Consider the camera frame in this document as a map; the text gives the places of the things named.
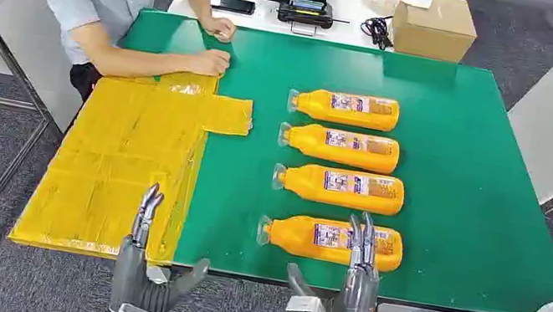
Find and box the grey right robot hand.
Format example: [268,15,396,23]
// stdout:
[279,201,392,312]

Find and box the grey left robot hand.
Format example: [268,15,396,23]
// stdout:
[106,177,223,312]

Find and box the orange drink bottle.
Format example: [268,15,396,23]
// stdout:
[274,117,404,177]
[284,81,402,136]
[253,205,408,277]
[268,156,409,219]

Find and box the yellow plastic sheet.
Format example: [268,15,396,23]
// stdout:
[8,46,261,281]

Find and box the green table mat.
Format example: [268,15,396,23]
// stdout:
[83,4,553,312]

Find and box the person's left hand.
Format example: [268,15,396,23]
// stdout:
[198,13,240,45]

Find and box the brown cardboard box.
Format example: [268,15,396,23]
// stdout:
[386,0,484,67]

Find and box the black smartphone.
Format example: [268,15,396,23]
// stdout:
[208,0,258,18]

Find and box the black handheld radio controller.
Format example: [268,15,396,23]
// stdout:
[274,0,353,43]

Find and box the clear plastic wrap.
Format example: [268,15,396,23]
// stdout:
[359,0,402,18]

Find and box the black coiled cable bundle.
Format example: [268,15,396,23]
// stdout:
[356,13,398,53]

